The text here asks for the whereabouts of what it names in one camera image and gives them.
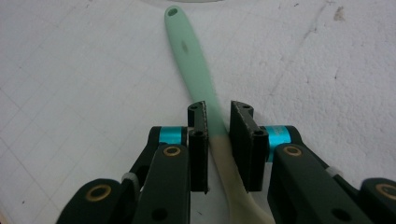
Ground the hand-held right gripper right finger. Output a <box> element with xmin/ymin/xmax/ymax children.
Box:
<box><xmin>229</xmin><ymin>100</ymin><xmax>292</xmax><ymax>192</ymax></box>

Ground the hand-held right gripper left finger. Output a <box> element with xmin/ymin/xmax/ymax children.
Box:
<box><xmin>148</xmin><ymin>101</ymin><xmax>209</xmax><ymax>194</ymax></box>

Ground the cream spatula with green handle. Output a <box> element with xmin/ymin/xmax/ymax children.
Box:
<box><xmin>163</xmin><ymin>5</ymin><xmax>276</xmax><ymax>224</ymax></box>

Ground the white foam board mat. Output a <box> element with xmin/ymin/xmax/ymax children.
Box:
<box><xmin>0</xmin><ymin>0</ymin><xmax>396</xmax><ymax>224</ymax></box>

